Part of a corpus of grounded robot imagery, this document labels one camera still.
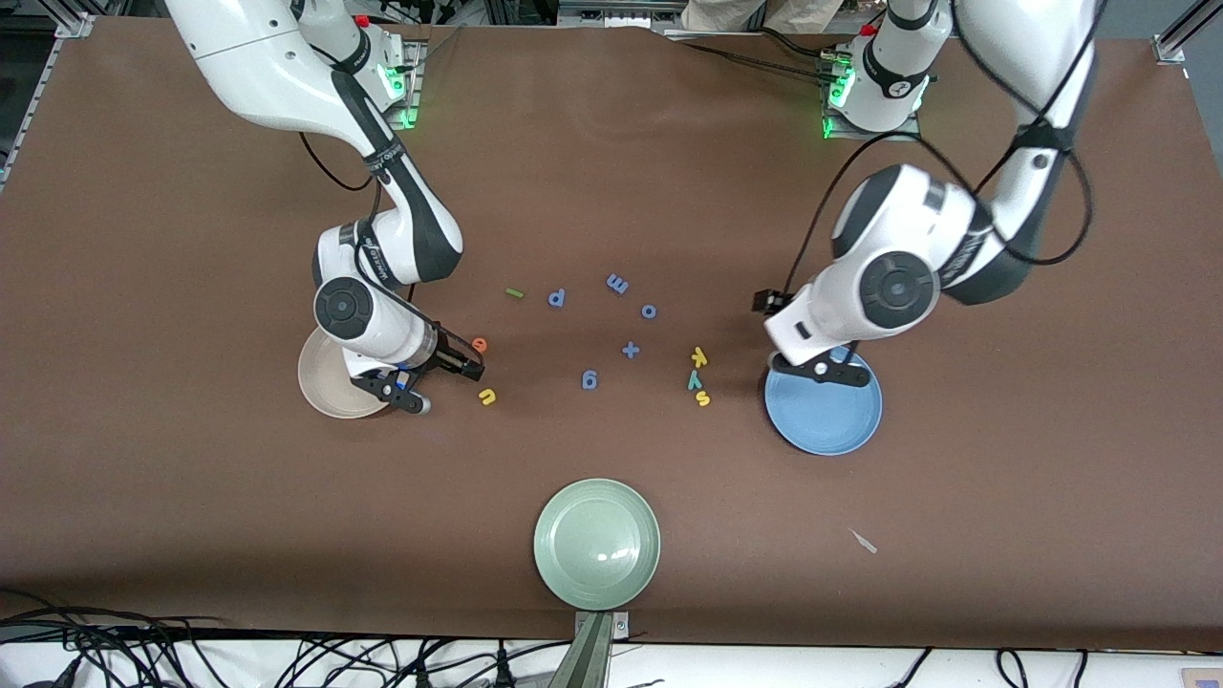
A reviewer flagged person in beige trousers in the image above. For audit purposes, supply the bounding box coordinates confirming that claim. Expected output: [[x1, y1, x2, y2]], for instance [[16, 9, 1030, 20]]
[[681, 0, 847, 35]]

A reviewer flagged green round plate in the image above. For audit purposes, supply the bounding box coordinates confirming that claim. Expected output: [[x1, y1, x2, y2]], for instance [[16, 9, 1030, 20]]
[[533, 478, 662, 612]]

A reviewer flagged black table cable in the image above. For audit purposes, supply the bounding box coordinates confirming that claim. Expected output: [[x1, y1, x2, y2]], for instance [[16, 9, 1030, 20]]
[[680, 29, 842, 79]]

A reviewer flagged aluminium table frame rail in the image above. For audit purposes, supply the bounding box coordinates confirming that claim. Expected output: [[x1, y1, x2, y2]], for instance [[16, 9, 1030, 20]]
[[0, 14, 97, 187], [1151, 0, 1223, 66]]

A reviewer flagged beige round plate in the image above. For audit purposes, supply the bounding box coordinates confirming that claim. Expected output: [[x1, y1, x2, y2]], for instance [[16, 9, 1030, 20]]
[[297, 327, 395, 419]]

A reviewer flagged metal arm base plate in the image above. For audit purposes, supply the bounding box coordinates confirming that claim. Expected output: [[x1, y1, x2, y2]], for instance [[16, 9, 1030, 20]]
[[380, 38, 422, 131], [820, 48, 924, 143]]

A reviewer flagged thin grey cable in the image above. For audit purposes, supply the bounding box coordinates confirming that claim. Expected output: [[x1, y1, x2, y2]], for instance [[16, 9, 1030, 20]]
[[397, 27, 466, 73]]

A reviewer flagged blue round plate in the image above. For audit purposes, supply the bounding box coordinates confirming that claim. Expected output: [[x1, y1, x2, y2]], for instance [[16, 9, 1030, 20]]
[[763, 352, 884, 457]]

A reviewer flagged grey metal camera post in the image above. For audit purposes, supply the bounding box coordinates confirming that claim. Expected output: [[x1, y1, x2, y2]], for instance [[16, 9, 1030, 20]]
[[549, 610, 632, 688]]

